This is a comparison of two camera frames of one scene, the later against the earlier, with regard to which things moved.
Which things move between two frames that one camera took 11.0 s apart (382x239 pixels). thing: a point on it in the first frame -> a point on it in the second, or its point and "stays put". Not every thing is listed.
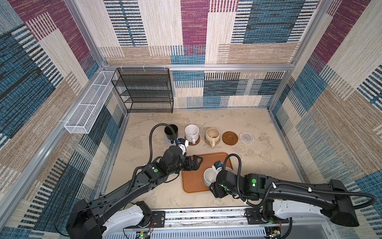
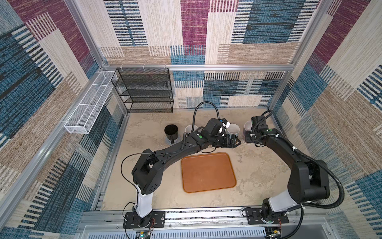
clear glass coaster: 246,138 stays put
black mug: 169,132 stays put
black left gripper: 194,166 -> 231,145
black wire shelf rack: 144,90 stays put
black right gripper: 217,190 -> 247,137
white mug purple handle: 228,169 -> 247,125
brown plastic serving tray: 193,180 stays put
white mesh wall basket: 82,119 stays put
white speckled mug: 192,133 stays put
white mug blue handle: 210,176 -> 233,129
